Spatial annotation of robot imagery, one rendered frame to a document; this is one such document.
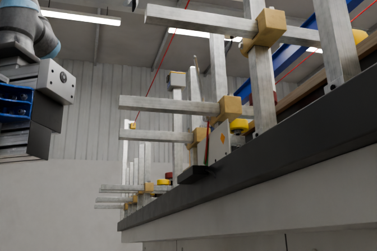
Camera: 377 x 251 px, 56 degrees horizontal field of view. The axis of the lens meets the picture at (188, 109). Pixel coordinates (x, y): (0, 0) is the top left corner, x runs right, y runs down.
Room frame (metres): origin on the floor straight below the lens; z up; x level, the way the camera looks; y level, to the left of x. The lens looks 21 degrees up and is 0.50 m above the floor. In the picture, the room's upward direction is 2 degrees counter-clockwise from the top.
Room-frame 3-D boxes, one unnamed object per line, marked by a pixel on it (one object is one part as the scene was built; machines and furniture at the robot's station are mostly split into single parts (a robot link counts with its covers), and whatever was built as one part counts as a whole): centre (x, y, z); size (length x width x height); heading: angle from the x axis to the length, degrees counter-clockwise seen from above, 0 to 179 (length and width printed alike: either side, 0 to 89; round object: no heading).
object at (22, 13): (0.99, 0.55, 1.21); 0.13 x 0.12 x 0.14; 173
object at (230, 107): (0.95, -0.10, 0.85); 0.13 x 0.06 x 0.05; 17
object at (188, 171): (1.02, -0.01, 0.68); 0.22 x 0.05 x 0.05; 17
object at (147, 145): (2.16, 0.26, 0.87); 0.03 x 0.03 x 0.48; 17
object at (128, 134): (1.15, 0.02, 0.83); 0.43 x 0.03 x 0.04; 107
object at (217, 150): (0.99, -0.06, 0.75); 0.26 x 0.01 x 0.10; 17
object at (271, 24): (0.71, -0.17, 0.95); 0.13 x 0.06 x 0.05; 17
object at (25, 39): (0.98, 0.55, 1.09); 0.15 x 0.15 x 0.10
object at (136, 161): (2.64, 0.41, 0.88); 0.03 x 0.03 x 0.48; 17
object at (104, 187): (2.11, 0.30, 0.81); 0.43 x 0.03 x 0.04; 107
